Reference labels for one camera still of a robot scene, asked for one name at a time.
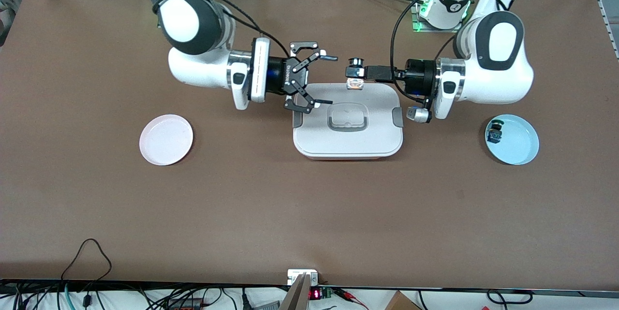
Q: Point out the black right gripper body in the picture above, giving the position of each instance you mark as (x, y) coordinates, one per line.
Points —
(279, 77)

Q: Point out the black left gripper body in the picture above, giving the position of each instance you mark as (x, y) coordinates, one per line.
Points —
(419, 76)

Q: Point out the orange push-button switch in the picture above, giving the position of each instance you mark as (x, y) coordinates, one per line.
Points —
(355, 85)

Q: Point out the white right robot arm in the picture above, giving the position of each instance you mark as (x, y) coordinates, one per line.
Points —
(188, 20)

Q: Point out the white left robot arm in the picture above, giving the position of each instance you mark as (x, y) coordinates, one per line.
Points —
(503, 44)

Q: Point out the white lunch box grey clips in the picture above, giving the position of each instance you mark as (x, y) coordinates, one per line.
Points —
(348, 140)

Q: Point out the small white electronics box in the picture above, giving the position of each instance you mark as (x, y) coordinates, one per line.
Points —
(296, 276)

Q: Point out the light blue round plate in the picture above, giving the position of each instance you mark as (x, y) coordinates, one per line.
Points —
(520, 143)

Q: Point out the pink round plate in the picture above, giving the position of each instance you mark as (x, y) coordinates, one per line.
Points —
(167, 140)

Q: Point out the red digit display module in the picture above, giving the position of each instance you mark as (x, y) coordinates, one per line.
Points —
(315, 294)

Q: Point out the grey slanted bar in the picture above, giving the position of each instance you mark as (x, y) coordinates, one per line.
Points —
(296, 298)

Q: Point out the brown cardboard piece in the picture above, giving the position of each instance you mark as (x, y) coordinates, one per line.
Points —
(400, 302)

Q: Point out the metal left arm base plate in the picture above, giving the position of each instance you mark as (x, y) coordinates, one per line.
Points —
(430, 30)

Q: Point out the green push-button switch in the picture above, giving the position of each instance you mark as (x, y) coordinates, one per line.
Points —
(495, 132)

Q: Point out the perforated metal rail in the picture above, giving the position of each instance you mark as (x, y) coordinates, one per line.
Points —
(610, 29)

